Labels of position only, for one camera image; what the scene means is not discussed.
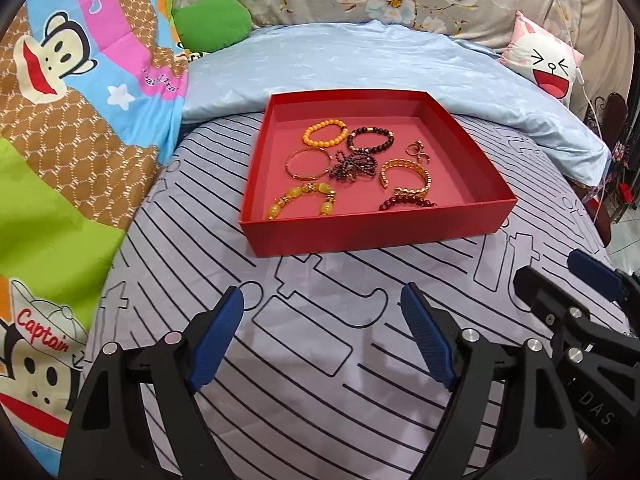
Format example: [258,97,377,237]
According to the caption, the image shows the dark red bead bracelet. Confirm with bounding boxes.
[377,194,440,213]

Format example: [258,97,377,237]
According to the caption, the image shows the yellow amber charm bracelet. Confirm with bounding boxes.
[264,182,338,221]

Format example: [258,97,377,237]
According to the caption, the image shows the gold ring pendant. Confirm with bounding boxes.
[406,140,424,157]

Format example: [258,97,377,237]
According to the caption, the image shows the dark garnet bead strand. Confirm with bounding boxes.
[329,151,378,182]

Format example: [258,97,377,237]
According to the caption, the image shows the black bead bracelet gold charm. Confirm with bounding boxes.
[346,126,395,155]

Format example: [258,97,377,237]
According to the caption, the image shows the orange yellow bead bracelet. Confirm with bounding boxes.
[301,120,350,150]

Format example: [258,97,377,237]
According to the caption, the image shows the grey striped bed sheet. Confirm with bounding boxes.
[87,114,629,479]

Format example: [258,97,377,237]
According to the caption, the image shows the thin gold bangle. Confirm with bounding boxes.
[284,146,333,182]

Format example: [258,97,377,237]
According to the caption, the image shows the red cardboard tray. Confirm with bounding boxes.
[240,89,516,257]

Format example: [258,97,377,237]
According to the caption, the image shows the white pink cat cushion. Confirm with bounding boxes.
[499,11,584,106]

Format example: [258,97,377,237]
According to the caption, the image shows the light blue quilt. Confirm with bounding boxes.
[182,21,611,186]

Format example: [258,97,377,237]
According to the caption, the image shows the colourful monkey cartoon blanket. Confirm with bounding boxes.
[1,0,188,479]

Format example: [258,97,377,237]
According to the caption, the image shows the green plush pillow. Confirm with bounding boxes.
[174,0,253,53]

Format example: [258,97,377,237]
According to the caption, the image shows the twisted gold cuff bracelet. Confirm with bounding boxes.
[380,157,433,201]

